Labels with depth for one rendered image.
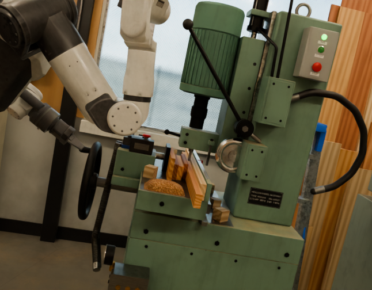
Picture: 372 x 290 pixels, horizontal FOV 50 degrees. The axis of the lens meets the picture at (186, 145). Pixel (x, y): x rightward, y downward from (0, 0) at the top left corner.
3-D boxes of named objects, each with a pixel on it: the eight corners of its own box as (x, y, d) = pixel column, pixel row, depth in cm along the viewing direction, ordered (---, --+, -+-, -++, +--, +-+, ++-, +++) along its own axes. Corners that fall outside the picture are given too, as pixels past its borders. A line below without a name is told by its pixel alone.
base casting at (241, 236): (136, 196, 172) (139, 176, 171) (264, 218, 178) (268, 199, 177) (128, 237, 128) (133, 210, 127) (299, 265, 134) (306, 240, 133)
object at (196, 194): (179, 160, 171) (181, 151, 171) (184, 161, 171) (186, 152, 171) (193, 208, 110) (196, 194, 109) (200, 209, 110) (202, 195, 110)
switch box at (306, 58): (292, 76, 135) (303, 27, 132) (320, 82, 136) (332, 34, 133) (298, 76, 129) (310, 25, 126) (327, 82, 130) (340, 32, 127)
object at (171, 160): (164, 166, 154) (169, 146, 152) (169, 167, 154) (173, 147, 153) (166, 180, 133) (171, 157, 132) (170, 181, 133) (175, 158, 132)
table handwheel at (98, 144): (70, 206, 128) (76, 226, 154) (132, 217, 130) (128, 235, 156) (90, 126, 140) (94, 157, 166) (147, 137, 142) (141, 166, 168)
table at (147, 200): (120, 160, 176) (122, 147, 175) (188, 172, 179) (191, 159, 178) (102, 203, 116) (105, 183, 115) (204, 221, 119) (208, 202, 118)
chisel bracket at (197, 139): (177, 147, 151) (181, 125, 150) (213, 154, 152) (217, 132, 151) (178, 151, 144) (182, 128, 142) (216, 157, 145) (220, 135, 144)
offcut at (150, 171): (156, 177, 134) (158, 166, 134) (152, 179, 131) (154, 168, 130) (147, 175, 135) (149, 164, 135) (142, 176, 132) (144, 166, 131)
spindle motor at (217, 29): (177, 89, 152) (194, 6, 148) (221, 98, 154) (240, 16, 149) (179, 91, 135) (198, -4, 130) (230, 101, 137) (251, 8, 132)
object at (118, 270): (107, 283, 131) (112, 261, 130) (145, 289, 132) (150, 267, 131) (104, 298, 123) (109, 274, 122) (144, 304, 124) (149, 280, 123)
